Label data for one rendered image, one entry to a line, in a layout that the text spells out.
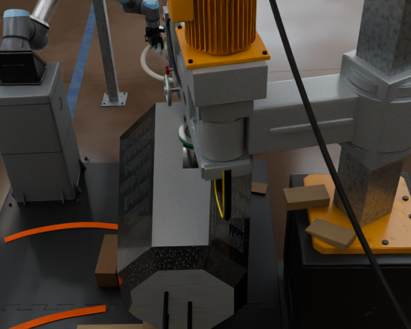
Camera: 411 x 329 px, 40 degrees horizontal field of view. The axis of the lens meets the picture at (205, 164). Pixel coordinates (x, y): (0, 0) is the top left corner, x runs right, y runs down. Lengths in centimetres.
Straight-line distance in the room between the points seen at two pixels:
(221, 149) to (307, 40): 367
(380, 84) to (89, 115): 305
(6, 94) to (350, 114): 210
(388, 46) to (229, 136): 64
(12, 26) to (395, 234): 239
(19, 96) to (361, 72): 207
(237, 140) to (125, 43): 371
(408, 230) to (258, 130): 91
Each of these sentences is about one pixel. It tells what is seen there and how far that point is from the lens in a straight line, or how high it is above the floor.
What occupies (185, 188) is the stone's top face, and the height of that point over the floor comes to 82.
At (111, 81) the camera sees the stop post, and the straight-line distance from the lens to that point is 476.
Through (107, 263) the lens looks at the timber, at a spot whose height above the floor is 14.
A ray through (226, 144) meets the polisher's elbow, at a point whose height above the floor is 133.
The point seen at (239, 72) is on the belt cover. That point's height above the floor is 169.
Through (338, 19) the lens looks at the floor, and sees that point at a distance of 616.
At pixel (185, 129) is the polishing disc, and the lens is 303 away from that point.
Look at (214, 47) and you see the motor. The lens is 191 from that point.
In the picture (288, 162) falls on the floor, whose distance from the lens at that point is 416.
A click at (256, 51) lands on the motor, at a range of 193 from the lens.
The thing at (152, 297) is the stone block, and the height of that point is 58.
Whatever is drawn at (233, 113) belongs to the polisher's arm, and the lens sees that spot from 205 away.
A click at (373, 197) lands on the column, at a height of 95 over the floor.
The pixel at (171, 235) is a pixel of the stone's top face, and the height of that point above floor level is 82.
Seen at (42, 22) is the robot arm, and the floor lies 109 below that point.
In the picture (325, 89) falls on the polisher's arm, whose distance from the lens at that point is 221.
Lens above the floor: 265
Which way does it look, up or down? 40 degrees down
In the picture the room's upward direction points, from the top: 2 degrees counter-clockwise
